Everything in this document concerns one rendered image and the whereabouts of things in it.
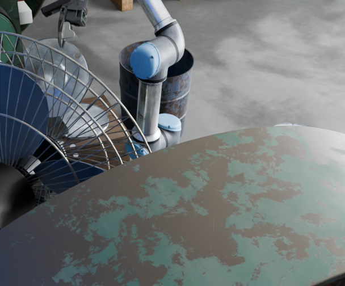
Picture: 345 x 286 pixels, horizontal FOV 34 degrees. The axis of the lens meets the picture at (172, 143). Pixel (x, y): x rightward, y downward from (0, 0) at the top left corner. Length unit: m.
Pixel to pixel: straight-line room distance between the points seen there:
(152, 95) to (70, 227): 1.64
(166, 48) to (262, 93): 1.90
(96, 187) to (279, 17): 4.47
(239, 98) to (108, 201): 3.31
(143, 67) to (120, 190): 1.54
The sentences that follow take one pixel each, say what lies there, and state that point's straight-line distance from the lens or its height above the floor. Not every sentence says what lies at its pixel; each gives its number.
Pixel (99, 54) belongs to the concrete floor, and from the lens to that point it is 4.13.
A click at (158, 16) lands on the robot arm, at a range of 2.10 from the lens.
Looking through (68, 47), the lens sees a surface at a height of 1.04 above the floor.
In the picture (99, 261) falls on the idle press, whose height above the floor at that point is 1.72.
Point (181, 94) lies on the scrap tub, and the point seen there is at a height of 0.34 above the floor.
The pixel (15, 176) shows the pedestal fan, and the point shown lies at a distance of 1.05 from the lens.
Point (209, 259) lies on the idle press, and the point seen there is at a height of 1.74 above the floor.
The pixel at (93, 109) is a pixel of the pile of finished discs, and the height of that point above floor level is 0.36.
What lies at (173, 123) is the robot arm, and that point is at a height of 0.68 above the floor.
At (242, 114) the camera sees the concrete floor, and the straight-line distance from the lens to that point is 3.61.
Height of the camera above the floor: 2.06
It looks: 39 degrees down
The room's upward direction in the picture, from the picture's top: 5 degrees clockwise
